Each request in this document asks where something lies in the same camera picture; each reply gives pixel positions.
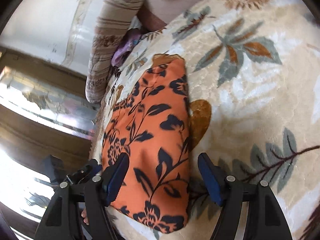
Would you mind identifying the orange black floral garment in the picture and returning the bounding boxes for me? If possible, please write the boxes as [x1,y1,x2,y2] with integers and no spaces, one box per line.
[102,56,189,233]

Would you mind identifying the left hand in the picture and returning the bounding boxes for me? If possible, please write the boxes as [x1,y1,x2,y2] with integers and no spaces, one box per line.
[81,209,89,225]

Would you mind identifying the brown stained-glass wardrobe door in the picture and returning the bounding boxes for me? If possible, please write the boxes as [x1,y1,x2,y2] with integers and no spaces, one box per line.
[0,45,101,240]

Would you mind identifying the purple cloth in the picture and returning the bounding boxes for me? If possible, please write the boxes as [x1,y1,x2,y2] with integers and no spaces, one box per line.
[111,28,142,67]

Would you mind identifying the cream leaf-pattern plush blanket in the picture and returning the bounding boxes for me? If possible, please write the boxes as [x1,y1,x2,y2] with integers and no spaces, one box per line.
[91,0,319,239]

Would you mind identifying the beige striped bolster pillow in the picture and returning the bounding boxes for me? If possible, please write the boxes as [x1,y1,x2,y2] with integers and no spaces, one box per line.
[85,0,144,103]

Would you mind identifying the black left camera box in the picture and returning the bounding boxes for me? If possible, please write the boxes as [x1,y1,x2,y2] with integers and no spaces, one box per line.
[42,155,67,186]

